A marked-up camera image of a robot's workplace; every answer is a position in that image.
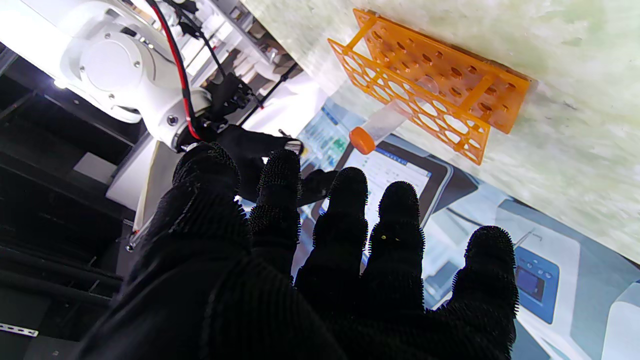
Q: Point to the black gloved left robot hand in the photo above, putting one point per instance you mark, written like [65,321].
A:
[225,300]

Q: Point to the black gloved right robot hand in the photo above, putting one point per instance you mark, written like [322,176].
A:
[250,150]

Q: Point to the orange round tube cap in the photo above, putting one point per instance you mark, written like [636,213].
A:
[362,140]

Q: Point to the clear plastic test tube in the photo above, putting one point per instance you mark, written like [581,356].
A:
[387,120]

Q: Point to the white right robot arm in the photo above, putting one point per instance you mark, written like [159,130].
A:
[110,65]

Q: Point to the orange test tube rack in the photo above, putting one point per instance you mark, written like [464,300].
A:
[450,75]

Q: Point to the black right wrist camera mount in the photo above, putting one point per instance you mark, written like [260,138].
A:
[230,95]

